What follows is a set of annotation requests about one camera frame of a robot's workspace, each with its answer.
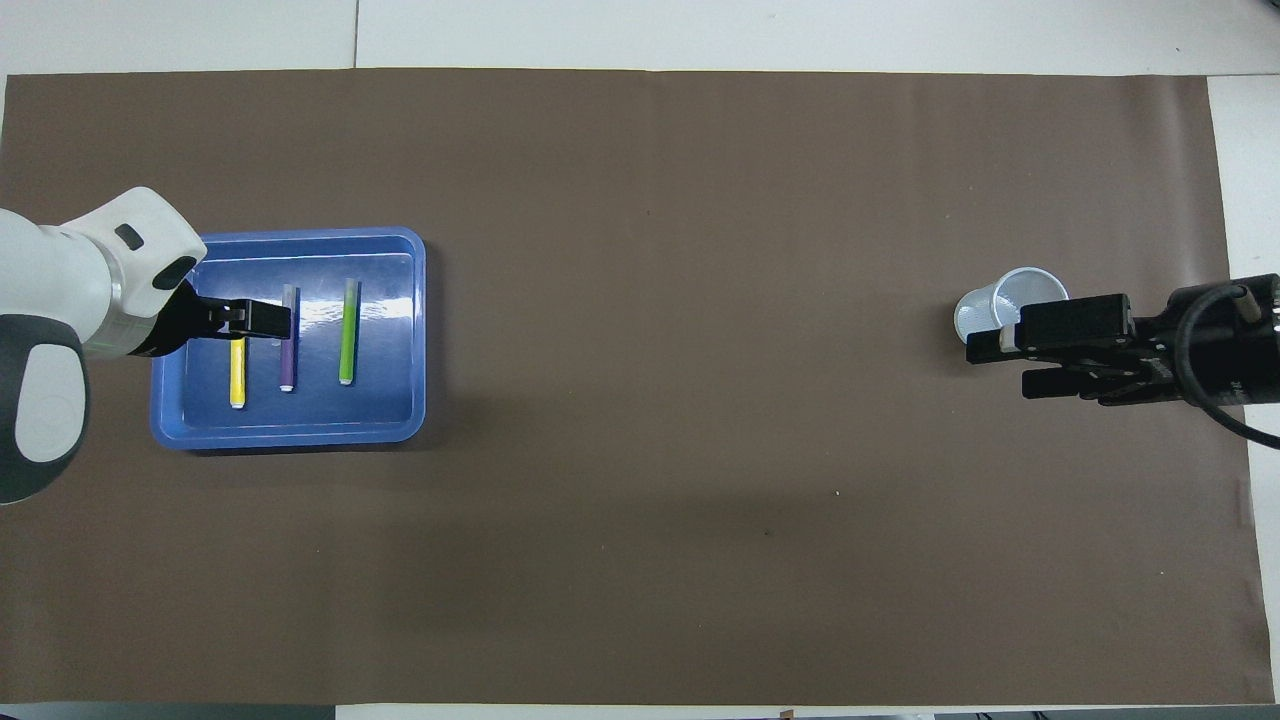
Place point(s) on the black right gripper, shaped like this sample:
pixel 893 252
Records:
pixel 1245 350

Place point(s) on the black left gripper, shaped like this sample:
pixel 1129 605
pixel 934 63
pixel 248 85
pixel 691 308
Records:
pixel 178 325

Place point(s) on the purple marker pen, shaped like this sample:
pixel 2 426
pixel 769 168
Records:
pixel 288 365

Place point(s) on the yellow marker pen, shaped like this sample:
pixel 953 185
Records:
pixel 238 375

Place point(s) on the green marker pen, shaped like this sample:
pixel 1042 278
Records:
pixel 347 340

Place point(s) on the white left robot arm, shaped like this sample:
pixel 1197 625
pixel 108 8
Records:
pixel 60 280

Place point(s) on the translucent plastic cup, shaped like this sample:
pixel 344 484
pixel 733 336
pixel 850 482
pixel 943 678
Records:
pixel 1030 288

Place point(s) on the blue plastic tray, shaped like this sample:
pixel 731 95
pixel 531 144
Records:
pixel 385 410

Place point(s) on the brown table mat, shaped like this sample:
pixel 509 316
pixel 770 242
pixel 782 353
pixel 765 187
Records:
pixel 640 500

